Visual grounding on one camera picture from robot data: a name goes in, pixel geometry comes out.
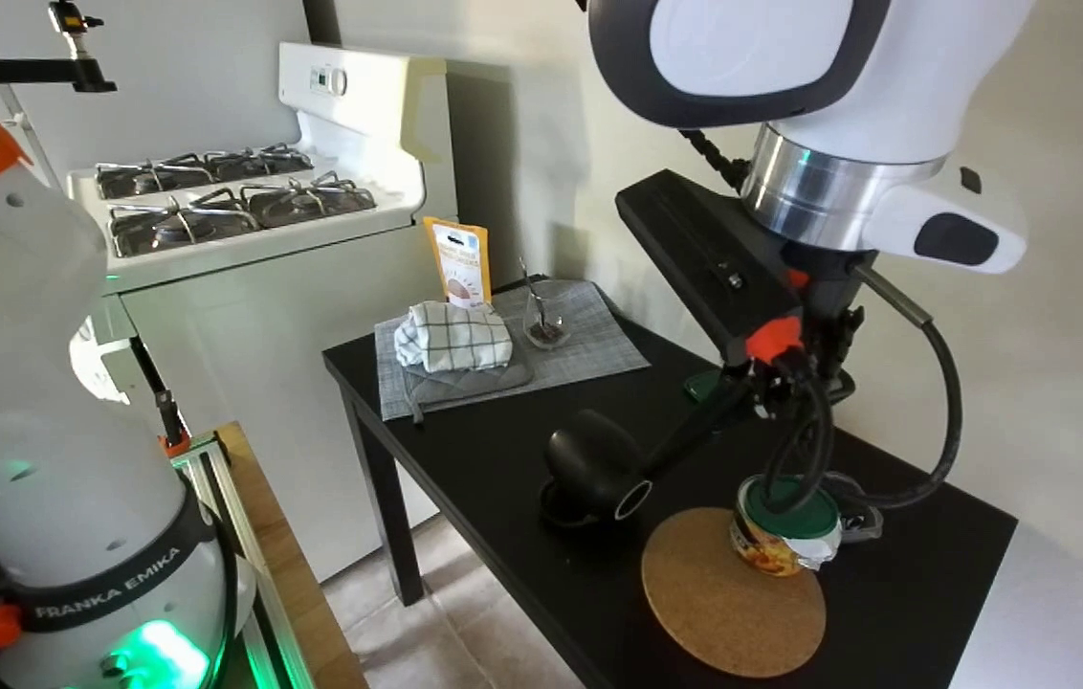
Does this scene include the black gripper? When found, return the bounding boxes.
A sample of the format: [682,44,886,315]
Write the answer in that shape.
[741,245,872,428]

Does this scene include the black remote control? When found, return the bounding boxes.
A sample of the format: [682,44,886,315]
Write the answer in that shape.
[620,367,760,511]

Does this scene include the black ceramic mug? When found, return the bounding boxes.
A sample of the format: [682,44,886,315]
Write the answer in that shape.
[538,405,662,537]

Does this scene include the green and white cup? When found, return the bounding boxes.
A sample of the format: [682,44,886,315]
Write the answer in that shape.
[728,470,849,581]

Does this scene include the grey woven placemat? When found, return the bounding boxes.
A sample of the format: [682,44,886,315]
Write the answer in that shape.
[371,276,655,423]

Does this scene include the round cork coaster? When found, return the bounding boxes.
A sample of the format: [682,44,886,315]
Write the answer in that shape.
[634,500,832,684]

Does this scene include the black table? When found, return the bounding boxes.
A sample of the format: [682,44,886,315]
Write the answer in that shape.
[317,271,1020,689]

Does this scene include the white checkered cloth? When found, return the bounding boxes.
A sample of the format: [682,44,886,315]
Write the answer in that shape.
[390,293,522,380]

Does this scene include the orange paper pouch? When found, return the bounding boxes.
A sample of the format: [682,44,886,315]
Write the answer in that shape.
[421,214,497,308]

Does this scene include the wooden board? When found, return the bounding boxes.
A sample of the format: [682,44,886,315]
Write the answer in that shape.
[209,416,371,689]

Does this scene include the white stove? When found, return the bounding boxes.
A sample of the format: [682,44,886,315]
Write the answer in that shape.
[64,39,463,584]

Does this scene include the black stove grate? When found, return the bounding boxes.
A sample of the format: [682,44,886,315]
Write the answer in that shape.
[108,168,381,261]
[97,140,317,204]

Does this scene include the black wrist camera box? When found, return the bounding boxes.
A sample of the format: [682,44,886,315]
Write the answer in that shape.
[613,168,815,371]

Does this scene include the black corrugated cable conduit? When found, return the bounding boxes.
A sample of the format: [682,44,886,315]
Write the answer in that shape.
[672,123,756,192]

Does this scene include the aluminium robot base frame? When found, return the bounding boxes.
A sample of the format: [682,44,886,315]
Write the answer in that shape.
[164,436,301,689]

